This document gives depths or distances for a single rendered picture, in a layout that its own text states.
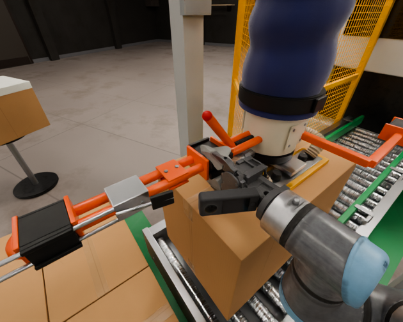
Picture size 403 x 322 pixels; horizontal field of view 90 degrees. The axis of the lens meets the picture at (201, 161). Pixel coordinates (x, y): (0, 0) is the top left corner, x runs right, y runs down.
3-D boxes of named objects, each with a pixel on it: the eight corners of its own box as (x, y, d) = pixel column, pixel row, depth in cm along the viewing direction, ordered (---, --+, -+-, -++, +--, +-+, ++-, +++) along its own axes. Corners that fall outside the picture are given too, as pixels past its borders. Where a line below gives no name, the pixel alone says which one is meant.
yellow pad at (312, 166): (301, 150, 77) (305, 139, 74) (327, 163, 70) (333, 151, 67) (238, 189, 60) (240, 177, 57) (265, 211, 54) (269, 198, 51)
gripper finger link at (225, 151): (215, 140, 51) (239, 165, 47) (196, 147, 49) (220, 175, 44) (218, 131, 49) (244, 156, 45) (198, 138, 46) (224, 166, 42)
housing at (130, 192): (139, 188, 47) (135, 173, 44) (153, 206, 42) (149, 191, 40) (108, 202, 43) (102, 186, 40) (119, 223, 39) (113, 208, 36)
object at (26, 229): (77, 211, 41) (67, 194, 38) (86, 237, 36) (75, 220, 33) (26, 234, 37) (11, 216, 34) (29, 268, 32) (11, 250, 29)
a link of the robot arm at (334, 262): (345, 325, 28) (386, 292, 22) (271, 255, 36) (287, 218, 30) (370, 282, 33) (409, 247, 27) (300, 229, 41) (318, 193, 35)
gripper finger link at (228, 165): (214, 159, 47) (238, 186, 43) (208, 161, 47) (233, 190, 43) (219, 145, 44) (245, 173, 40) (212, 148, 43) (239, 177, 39)
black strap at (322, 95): (270, 82, 70) (272, 70, 68) (339, 102, 56) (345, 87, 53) (221, 96, 60) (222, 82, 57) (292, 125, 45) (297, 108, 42)
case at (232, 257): (254, 181, 121) (268, 120, 97) (320, 227, 96) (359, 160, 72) (167, 235, 92) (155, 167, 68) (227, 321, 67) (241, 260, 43)
